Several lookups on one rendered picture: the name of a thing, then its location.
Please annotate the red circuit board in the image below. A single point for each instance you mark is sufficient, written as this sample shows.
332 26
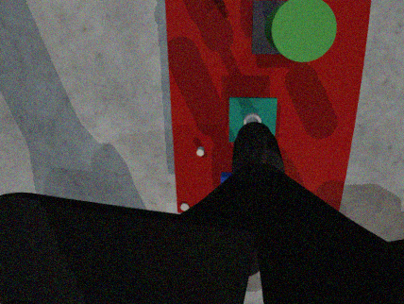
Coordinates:
288 96

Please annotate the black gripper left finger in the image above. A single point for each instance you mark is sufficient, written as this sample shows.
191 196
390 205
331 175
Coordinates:
59 251

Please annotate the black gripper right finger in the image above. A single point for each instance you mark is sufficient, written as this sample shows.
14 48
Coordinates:
310 253

